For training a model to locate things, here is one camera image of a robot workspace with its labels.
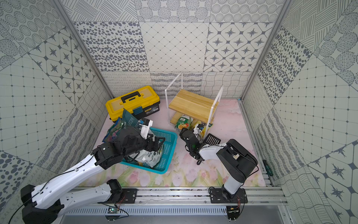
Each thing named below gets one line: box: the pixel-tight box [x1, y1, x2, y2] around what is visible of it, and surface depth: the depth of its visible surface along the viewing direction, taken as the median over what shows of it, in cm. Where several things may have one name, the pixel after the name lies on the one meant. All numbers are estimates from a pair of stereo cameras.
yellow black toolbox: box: [105, 85, 161, 122], surface depth 98 cm
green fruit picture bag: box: [174, 114, 194, 131], surface depth 97 cm
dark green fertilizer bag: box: [122, 106, 144, 128], surface depth 78 cm
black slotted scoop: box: [202, 133, 222, 146], surface depth 97 cm
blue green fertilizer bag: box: [102, 117, 125, 143], surface depth 79 cm
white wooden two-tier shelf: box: [164, 72, 225, 138], surface depth 92 cm
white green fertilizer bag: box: [129, 144, 164, 168], surface depth 80 cm
